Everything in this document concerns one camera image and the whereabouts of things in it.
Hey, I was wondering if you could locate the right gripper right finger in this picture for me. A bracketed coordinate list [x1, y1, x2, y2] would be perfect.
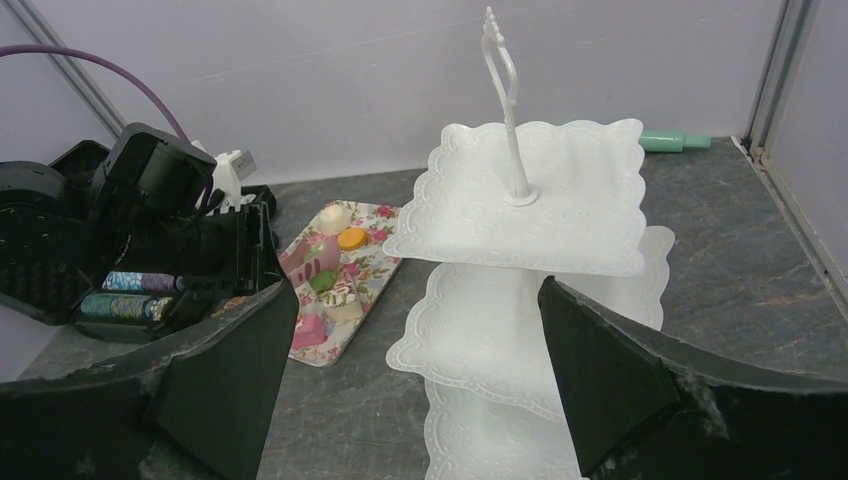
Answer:
[537, 276, 847, 479]

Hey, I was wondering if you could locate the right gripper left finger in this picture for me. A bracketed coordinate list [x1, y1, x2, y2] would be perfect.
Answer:
[1, 281, 299, 479]

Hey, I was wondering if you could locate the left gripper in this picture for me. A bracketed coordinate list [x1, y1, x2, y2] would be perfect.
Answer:
[192, 202, 282, 299]

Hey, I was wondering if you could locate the green cake piece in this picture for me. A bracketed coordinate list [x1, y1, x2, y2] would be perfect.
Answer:
[308, 269, 338, 295]

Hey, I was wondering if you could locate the pink cake with cherry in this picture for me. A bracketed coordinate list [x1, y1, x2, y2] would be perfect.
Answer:
[291, 313, 328, 350]

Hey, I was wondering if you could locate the white decorated cake slice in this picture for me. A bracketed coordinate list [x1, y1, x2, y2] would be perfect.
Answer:
[321, 281, 363, 323]

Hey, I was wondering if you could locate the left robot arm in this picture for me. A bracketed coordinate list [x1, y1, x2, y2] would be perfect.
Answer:
[1, 123, 285, 298]

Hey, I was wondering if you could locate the floral serving tray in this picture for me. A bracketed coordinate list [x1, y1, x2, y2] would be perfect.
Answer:
[280, 200, 401, 367]

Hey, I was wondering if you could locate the cream dome cake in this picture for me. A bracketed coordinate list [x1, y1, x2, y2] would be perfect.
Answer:
[317, 204, 352, 236]

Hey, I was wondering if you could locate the orange macaron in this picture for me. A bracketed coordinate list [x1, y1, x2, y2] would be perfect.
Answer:
[337, 226, 368, 251]

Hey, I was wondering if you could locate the black poker chip case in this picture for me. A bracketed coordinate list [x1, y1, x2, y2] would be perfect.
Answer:
[0, 139, 280, 346]

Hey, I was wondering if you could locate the white three-tier cake stand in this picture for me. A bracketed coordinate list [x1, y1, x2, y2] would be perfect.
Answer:
[383, 13, 675, 479]

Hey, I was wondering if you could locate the mint green rolling pin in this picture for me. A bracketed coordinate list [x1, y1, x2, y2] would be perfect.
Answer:
[639, 130, 712, 153]

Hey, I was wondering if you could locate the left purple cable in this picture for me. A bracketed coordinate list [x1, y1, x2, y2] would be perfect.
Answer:
[0, 44, 192, 142]

